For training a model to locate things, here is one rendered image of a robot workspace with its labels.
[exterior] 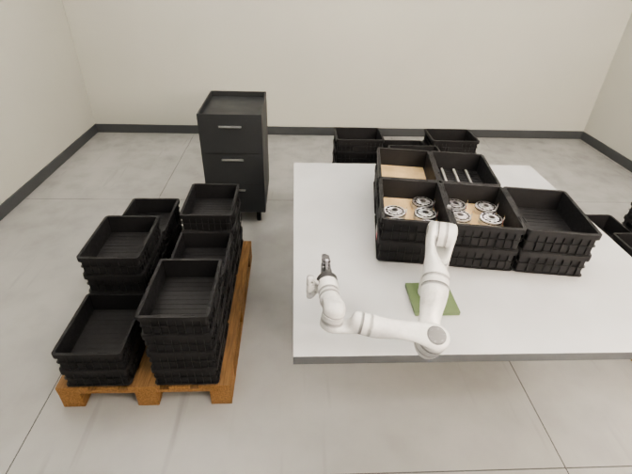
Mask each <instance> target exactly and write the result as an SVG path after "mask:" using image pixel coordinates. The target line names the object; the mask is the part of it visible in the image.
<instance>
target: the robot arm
mask: <svg viewBox="0 0 632 474"><path fill-rule="evenodd" d="M457 235H458V228H457V226H456V225H455V224H452V223H447V222H439V221H431V222H430V223H429V224H428V226H427V229H426V237H425V238H426V240H425V259H424V263H423V267H422V272H421V276H420V281H419V288H418V294H419V296H420V302H419V321H418V322H411V321H404V320H397V319H391V318H386V317H382V316H378V315H374V314H369V313H366V312H362V311H356V312H354V314H353V315H352V317H351V318H350V319H344V315H345V311H346V307H345V304H344V302H343V301H342V299H341V298H340V287H339V283H338V278H337V276H336V275H335V274H334V273H332V270H331V265H330V262H331V260H330V258H329V255H327V254H322V263H321V273H320V274H319V275H318V276H317V279H316V278H315V276H314V275H308V276H307V298H308V299H311V298H313V297H314V296H315V295H316V294H317V293H318V294H319V298H320V304H321V306H322V308H323V312H322V316H321V320H320V326H321V328H322V329H323V330H324V331H326V332H328V333H332V334H359V335H363V336H367V337H371V338H376V339H396V340H409V341H413V342H414V346H415V349H416V352H417V353H418V355H419V356H421V357H422V358H424V359H433V358H435V357H437V356H439V355H440V354H441V353H442V352H444V351H445V350H446V349H447V347H448V346H449V344H450V334H449V332H448V331H447V330H446V329H445V328H444V327H443V326H441V318H442V314H443V311H444V308H445V306H446V303H447V300H448V296H449V290H450V274H449V271H448V267H449V263H450V257H451V253H452V250H453V248H454V245H455V242H456V240H457ZM323 266H324V267H323Z"/></svg>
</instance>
